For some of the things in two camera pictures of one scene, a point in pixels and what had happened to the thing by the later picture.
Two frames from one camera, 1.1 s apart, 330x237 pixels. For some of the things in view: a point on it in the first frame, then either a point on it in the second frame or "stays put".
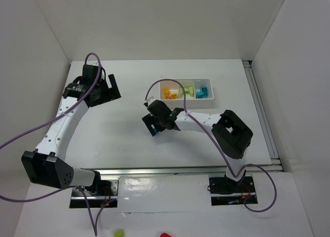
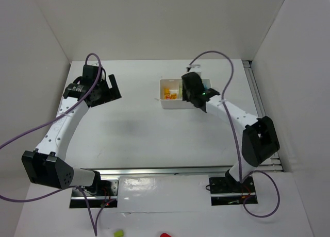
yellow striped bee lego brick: [174, 96] stays put
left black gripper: [109, 91] stays put
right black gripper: [150, 123] -> [192, 86]
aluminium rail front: [208, 170] stays put
